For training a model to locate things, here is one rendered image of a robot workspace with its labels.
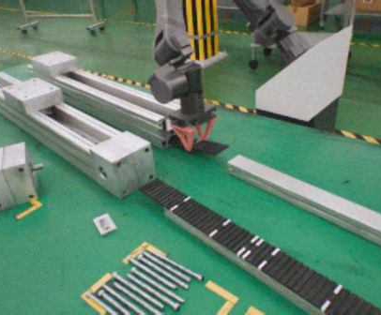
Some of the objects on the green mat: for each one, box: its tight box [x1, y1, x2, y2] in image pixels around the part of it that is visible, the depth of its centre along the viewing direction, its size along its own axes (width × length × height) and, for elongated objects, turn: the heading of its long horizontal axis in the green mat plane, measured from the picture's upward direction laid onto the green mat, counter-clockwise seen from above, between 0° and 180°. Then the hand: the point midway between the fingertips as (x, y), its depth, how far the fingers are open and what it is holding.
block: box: [89, 131, 157, 200], centre depth 79 cm, size 9×12×10 cm
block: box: [0, 143, 43, 212], centre depth 78 cm, size 10×11×10 cm
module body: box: [0, 72, 121, 183], centre depth 107 cm, size 80×10×8 cm, turn 52°
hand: (195, 142), depth 89 cm, fingers closed on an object, 5 cm apart
